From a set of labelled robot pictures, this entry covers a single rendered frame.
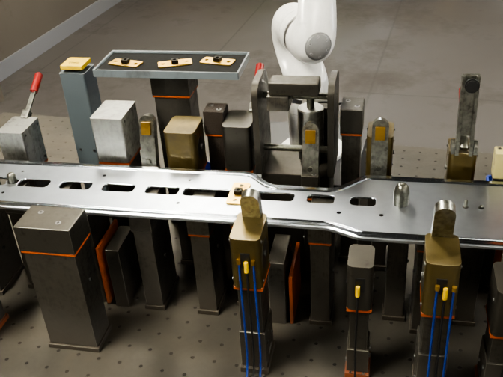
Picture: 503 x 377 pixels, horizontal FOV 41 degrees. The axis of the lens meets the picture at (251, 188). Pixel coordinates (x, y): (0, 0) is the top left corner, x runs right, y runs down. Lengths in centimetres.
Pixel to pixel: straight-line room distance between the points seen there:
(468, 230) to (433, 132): 256
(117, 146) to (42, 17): 404
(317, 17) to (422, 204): 57
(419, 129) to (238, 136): 244
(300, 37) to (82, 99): 58
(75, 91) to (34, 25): 372
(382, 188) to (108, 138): 64
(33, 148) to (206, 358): 68
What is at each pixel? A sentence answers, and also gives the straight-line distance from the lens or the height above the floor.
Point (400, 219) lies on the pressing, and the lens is 135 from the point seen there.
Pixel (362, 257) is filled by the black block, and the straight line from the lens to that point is 126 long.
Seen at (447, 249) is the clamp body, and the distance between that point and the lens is 121.
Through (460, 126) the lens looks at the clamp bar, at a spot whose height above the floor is 111.
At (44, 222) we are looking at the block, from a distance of 139.
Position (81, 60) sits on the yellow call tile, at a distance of 181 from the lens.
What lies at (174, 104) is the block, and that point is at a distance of 172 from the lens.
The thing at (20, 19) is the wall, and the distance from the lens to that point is 536.
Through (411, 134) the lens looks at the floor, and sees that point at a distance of 384.
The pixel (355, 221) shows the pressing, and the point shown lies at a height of 100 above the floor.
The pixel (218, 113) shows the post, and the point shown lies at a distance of 157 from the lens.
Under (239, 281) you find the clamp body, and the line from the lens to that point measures 128.
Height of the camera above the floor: 177
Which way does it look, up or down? 32 degrees down
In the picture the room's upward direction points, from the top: 4 degrees counter-clockwise
